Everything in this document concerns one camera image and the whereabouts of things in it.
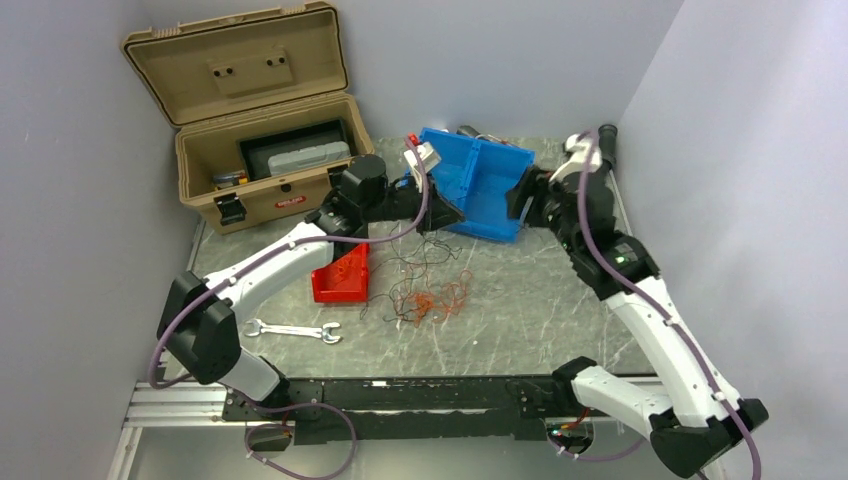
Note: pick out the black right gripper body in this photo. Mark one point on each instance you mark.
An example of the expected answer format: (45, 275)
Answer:
(545, 206)

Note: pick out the grey case in toolbox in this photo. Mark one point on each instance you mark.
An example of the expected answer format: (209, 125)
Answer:
(307, 158)

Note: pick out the yellow black tool in toolbox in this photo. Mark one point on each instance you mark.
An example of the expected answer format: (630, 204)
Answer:
(231, 179)

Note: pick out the red plastic bin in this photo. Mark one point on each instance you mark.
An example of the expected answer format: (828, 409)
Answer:
(345, 280)

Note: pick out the blue plastic divided bin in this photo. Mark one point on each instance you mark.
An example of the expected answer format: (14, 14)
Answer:
(474, 175)

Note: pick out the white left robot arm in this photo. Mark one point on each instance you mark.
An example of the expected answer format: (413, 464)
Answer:
(198, 326)

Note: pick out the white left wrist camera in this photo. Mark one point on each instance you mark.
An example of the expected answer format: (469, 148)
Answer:
(421, 158)

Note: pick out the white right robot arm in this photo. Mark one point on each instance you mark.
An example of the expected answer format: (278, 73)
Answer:
(699, 416)

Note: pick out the tan plastic toolbox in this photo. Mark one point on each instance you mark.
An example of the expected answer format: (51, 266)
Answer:
(242, 88)

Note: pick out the silver open-end wrench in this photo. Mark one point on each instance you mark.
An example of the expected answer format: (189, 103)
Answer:
(256, 327)

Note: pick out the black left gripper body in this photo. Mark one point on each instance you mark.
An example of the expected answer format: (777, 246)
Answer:
(408, 204)

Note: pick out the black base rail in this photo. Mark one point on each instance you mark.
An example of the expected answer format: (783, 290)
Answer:
(406, 408)

